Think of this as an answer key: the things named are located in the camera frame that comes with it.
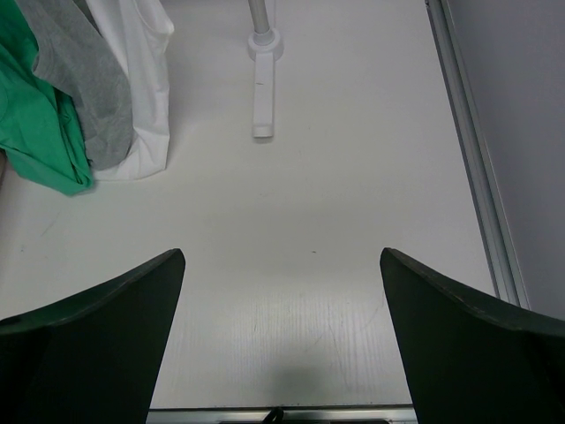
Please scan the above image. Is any green tank top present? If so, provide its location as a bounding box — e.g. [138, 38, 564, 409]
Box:
[1, 1, 94, 196]

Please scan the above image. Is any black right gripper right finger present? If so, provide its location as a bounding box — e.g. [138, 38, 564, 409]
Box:
[380, 248, 564, 423]

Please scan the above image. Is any aluminium frame right post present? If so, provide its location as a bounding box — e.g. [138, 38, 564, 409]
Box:
[426, 1, 531, 309]

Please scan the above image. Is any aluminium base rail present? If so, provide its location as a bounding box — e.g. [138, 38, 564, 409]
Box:
[147, 405, 418, 423]

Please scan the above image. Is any white tank top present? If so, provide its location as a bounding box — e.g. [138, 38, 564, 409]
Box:
[87, 1, 174, 181]

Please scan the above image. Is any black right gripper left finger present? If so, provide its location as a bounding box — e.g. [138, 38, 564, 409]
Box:
[1, 249, 184, 423]

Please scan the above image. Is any metal clothes rack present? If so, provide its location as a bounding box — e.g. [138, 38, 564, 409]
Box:
[247, 0, 284, 140]

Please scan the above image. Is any grey tank top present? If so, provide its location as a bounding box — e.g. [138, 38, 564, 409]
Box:
[17, 1, 134, 170]

